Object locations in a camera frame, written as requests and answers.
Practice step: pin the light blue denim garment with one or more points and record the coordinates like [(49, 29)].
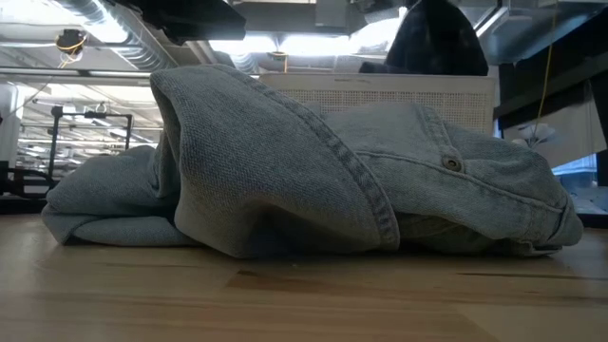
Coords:
[(266, 166)]

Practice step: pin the blue plaid shirt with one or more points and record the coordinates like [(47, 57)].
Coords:
[(437, 43)]

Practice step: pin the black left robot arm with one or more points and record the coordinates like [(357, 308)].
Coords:
[(190, 19)]

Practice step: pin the white plastic bin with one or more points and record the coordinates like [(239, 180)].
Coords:
[(380, 92)]

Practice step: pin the black metal stand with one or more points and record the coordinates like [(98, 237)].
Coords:
[(54, 142)]

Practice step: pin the silver ventilation duct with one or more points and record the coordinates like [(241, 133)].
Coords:
[(128, 38)]

